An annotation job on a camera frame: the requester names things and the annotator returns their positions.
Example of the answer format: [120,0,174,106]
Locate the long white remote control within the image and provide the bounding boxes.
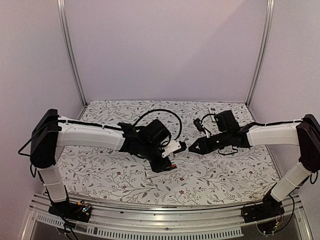
[145,171,160,179]

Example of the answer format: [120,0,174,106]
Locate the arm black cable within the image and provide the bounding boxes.
[199,113,217,126]
[134,108,183,143]

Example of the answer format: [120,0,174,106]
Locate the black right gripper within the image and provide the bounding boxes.
[188,130,231,155]

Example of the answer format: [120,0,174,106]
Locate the aluminium frame post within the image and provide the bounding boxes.
[56,0,87,106]
[245,0,275,108]

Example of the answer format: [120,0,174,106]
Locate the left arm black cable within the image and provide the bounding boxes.
[134,108,183,143]

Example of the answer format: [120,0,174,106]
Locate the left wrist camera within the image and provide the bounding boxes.
[161,140,187,158]

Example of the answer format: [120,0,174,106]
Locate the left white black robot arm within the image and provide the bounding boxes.
[18,109,175,217]

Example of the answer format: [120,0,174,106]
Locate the right aluminium frame post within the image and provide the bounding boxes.
[245,0,275,108]

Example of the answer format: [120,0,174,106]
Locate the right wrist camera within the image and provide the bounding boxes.
[193,118,206,133]

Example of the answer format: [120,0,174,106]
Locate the white air conditioner remote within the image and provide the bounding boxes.
[208,107,219,123]

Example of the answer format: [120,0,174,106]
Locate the left aluminium frame post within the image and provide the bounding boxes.
[56,0,87,106]

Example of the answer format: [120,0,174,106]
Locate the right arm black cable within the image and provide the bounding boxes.
[199,113,217,126]

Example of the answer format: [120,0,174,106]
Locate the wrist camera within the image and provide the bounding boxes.
[161,140,187,158]
[193,118,206,133]

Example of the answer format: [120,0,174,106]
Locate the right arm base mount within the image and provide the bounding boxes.
[241,194,285,223]

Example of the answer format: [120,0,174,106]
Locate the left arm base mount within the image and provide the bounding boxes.
[47,191,92,223]

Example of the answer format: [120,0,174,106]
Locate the floral patterned table mat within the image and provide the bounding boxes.
[57,100,279,206]

